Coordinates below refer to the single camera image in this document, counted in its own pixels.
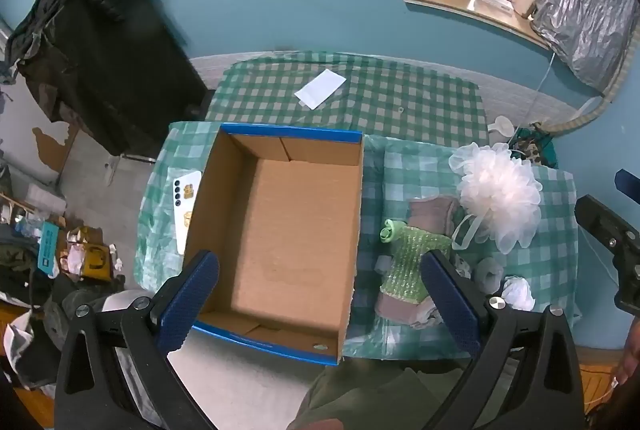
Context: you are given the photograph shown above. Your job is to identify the beige striped strap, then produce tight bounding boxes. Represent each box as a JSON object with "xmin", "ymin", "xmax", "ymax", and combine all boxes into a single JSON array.
[{"xmin": 542, "ymin": 10, "xmax": 640, "ymax": 133}]

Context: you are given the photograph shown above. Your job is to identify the yellow floor item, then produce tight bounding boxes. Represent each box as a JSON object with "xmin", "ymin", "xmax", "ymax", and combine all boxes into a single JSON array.
[{"xmin": 82, "ymin": 242, "xmax": 108, "ymax": 281}]

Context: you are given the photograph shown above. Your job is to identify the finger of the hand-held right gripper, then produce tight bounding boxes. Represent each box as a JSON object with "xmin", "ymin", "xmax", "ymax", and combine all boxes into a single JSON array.
[
  {"xmin": 574, "ymin": 194, "xmax": 640, "ymax": 317},
  {"xmin": 615, "ymin": 169, "xmax": 640, "ymax": 200}
]

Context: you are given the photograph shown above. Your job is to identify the green glittery knitted cloth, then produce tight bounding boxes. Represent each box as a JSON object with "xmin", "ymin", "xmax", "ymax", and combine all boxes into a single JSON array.
[{"xmin": 380, "ymin": 225, "xmax": 453, "ymax": 306}]

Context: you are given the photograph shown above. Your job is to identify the white mesh bath pouf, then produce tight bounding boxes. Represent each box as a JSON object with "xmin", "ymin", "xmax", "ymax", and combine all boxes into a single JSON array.
[{"xmin": 447, "ymin": 142, "xmax": 543, "ymax": 256}]

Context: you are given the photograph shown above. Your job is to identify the white plastic funnel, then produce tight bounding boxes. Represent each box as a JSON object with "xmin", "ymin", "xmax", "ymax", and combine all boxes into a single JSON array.
[{"xmin": 487, "ymin": 115, "xmax": 513, "ymax": 143}]

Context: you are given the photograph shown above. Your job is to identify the dark green checked tablecloth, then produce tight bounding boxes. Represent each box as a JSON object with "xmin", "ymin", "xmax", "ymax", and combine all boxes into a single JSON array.
[{"xmin": 205, "ymin": 51, "xmax": 488, "ymax": 146}]

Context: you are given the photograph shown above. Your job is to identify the person's olive trousers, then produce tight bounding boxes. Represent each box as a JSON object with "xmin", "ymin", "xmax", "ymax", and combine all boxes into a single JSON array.
[{"xmin": 290, "ymin": 360, "xmax": 481, "ymax": 430}]

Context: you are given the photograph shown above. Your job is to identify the small green plastic piece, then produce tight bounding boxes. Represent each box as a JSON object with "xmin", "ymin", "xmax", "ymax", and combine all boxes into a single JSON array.
[{"xmin": 380, "ymin": 219, "xmax": 408, "ymax": 245}]

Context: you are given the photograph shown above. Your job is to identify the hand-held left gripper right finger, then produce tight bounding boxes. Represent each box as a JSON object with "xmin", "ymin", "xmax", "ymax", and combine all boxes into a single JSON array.
[{"xmin": 419, "ymin": 249, "xmax": 586, "ymax": 430}]

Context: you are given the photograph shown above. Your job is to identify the white paper sheet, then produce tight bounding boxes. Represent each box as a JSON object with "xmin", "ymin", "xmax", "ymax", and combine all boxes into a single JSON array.
[{"xmin": 294, "ymin": 69, "xmax": 347, "ymax": 110}]

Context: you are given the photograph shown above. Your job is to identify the white cable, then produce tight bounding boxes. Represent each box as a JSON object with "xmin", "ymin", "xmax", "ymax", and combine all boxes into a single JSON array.
[{"xmin": 530, "ymin": 52, "xmax": 556, "ymax": 126}]

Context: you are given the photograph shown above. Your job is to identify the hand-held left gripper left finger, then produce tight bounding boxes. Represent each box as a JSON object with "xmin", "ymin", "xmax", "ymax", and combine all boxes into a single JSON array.
[{"xmin": 54, "ymin": 250, "xmax": 221, "ymax": 430}]

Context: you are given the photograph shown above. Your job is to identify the white smartphone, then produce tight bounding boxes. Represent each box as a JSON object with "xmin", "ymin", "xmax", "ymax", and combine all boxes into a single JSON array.
[{"xmin": 171, "ymin": 171, "xmax": 202, "ymax": 256}]

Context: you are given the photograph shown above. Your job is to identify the blue-rimmed cardboard box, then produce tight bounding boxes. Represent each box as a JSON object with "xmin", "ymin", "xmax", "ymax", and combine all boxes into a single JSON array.
[{"xmin": 184, "ymin": 122, "xmax": 365, "ymax": 367}]

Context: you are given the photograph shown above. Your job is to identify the blue flat box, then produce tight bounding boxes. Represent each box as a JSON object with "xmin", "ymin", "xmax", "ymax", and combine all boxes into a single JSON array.
[{"xmin": 37, "ymin": 221, "xmax": 61, "ymax": 278}]

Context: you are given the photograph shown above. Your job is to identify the black cabinet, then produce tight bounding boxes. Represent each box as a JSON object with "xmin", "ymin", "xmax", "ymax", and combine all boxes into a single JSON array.
[{"xmin": 20, "ymin": 0, "xmax": 211, "ymax": 156}]

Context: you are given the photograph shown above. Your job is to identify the wooden crate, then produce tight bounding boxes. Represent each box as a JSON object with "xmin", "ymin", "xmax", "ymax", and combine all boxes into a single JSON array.
[{"xmin": 575, "ymin": 362, "xmax": 631, "ymax": 416}]

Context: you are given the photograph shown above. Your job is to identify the patterned cloth bundle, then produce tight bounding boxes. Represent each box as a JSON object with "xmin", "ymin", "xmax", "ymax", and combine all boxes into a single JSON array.
[{"xmin": 510, "ymin": 122, "xmax": 558, "ymax": 168}]

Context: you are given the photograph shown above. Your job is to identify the white cloth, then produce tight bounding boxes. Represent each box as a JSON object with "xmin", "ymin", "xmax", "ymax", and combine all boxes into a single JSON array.
[{"xmin": 500, "ymin": 276, "xmax": 536, "ymax": 311}]

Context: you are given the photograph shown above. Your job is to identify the wooden window sill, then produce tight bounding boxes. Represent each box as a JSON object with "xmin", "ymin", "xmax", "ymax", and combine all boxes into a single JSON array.
[{"xmin": 402, "ymin": 0, "xmax": 551, "ymax": 51}]

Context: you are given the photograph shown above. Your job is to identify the rolled grey sock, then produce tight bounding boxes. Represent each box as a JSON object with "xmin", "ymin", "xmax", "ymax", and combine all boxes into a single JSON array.
[{"xmin": 472, "ymin": 257, "xmax": 506, "ymax": 293}]

